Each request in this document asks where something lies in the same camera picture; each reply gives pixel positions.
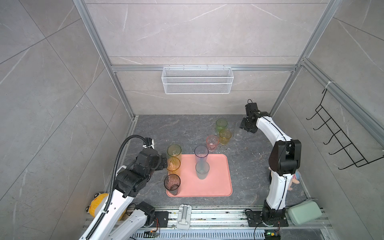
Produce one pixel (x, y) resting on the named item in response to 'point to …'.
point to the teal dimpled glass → (202, 168)
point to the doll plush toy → (295, 179)
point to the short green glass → (221, 123)
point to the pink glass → (212, 141)
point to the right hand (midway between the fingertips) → (245, 125)
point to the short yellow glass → (224, 135)
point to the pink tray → (218, 183)
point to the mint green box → (304, 212)
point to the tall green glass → (174, 150)
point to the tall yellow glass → (173, 164)
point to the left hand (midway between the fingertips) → (156, 152)
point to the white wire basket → (197, 80)
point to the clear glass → (238, 132)
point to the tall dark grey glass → (171, 183)
